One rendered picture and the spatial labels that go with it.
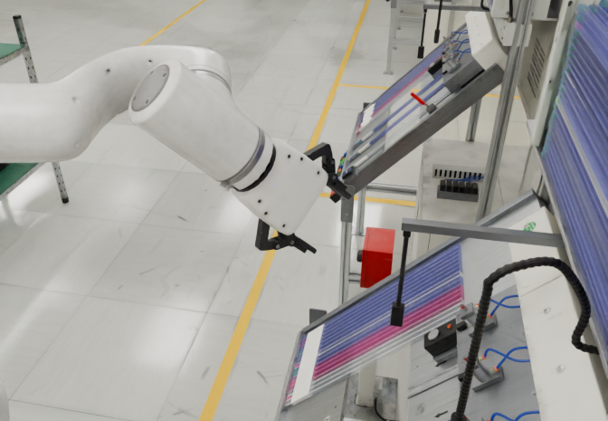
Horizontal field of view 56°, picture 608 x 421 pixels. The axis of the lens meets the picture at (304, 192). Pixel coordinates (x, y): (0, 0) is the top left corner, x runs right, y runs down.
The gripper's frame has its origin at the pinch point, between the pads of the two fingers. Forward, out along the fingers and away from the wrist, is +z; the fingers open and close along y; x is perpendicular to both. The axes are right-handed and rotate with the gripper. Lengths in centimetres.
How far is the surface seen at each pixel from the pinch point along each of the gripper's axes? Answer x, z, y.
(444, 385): -6.2, 39.9, -11.2
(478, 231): -9.4, 19.6, 11.8
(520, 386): -23.4, 26.9, -4.6
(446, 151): 111, 143, 72
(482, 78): 61, 81, 75
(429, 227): -4.2, 15.8, 8.4
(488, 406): -20.7, 27.3, -9.5
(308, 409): 24, 49, -34
